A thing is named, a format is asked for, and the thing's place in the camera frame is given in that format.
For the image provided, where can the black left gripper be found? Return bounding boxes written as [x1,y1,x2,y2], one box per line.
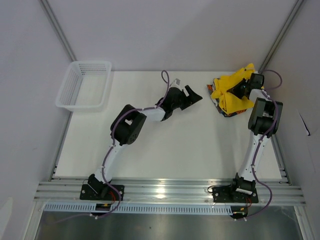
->
[171,85,202,111]

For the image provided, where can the yellow shorts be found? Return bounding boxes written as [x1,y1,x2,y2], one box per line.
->
[210,63,256,115]

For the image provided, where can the colourful patterned shorts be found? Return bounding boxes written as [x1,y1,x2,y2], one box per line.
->
[206,78,254,118]

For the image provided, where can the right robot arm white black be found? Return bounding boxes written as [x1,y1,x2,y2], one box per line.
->
[228,73,283,202]

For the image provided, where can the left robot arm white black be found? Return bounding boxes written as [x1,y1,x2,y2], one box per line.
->
[81,85,203,200]

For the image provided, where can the white plastic basket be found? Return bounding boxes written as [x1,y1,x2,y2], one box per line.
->
[55,60,112,113]

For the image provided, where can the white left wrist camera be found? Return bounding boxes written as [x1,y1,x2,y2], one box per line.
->
[169,78,182,91]

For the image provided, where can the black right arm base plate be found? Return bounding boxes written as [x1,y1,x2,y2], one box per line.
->
[207,185,259,204]

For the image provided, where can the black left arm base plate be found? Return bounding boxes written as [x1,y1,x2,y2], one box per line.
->
[79,184,125,201]

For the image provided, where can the aluminium mounting rail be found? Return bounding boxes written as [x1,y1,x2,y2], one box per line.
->
[33,178,306,206]

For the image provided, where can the slotted grey cable duct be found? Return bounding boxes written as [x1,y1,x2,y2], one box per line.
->
[43,202,233,216]

